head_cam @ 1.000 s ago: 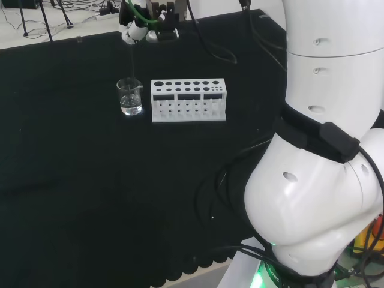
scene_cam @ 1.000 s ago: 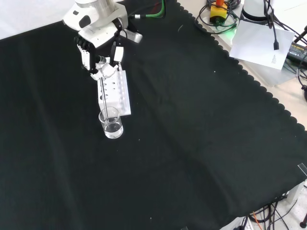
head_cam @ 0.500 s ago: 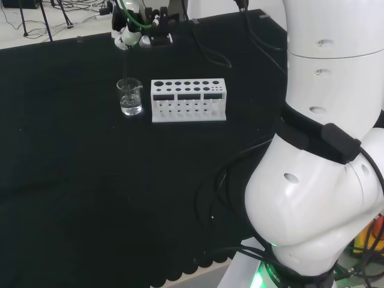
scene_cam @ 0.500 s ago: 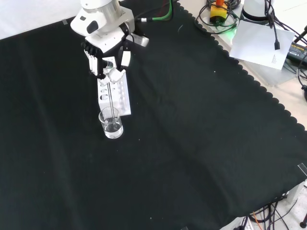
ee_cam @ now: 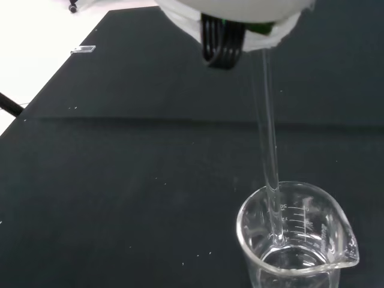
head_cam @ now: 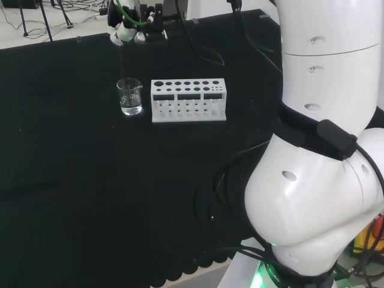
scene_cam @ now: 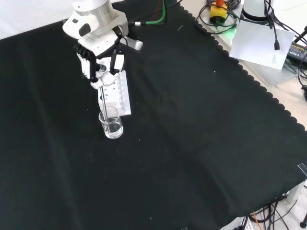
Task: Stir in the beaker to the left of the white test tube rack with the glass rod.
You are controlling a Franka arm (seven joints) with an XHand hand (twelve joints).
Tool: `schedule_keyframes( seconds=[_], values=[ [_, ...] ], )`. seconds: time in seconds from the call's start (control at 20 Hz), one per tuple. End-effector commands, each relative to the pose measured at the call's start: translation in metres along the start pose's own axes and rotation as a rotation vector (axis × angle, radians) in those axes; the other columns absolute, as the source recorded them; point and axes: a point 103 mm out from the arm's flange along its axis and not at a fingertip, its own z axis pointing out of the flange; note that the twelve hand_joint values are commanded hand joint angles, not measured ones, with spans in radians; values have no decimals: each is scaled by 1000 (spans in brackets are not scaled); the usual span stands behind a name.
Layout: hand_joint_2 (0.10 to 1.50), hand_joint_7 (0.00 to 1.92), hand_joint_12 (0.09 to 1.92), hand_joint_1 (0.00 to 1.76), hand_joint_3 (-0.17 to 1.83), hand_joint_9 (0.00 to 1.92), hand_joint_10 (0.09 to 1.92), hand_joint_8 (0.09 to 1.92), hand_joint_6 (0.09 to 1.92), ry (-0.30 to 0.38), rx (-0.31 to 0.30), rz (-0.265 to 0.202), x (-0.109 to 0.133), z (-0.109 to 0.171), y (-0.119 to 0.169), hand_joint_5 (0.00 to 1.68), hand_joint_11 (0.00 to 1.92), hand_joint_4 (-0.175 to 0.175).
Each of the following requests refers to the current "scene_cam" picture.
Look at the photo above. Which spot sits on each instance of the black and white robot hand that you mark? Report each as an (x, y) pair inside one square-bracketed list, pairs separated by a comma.
[(96, 45)]

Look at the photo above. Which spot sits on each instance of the white test tube rack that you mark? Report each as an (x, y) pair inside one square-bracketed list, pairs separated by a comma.
[(121, 95)]

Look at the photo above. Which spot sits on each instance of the clear glass beaker with water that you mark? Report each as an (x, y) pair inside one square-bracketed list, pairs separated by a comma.
[(112, 128)]

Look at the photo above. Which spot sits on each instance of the black bench cloth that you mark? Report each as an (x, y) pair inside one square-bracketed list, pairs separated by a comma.
[(168, 143)]

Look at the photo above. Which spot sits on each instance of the yellow stop button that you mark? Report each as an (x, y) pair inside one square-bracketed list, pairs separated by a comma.
[(218, 13)]

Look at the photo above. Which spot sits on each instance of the white paper sheet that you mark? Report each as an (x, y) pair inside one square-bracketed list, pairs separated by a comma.
[(259, 43)]

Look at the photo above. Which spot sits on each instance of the black power adapter yellow label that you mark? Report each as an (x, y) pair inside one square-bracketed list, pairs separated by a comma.
[(297, 52)]

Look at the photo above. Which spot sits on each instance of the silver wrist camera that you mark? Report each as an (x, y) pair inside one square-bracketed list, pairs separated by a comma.
[(134, 43)]

